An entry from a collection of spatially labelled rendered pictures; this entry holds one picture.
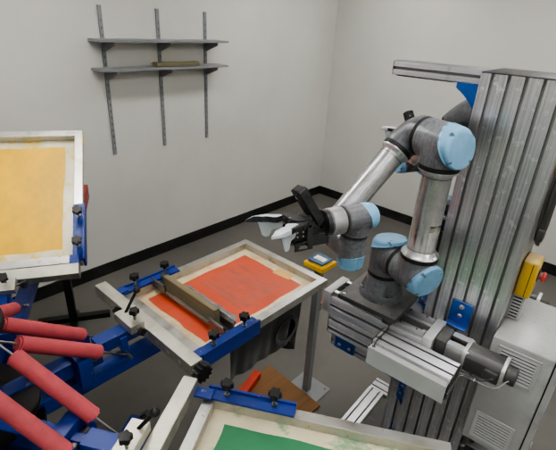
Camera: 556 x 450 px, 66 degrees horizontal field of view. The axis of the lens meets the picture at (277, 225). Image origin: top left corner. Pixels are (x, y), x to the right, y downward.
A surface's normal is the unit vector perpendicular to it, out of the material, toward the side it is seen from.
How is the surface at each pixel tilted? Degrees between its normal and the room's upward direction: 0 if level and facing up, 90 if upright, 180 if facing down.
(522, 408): 90
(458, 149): 82
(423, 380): 90
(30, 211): 32
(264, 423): 0
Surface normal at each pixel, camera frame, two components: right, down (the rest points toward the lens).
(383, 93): -0.67, 0.29
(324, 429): -0.22, 0.40
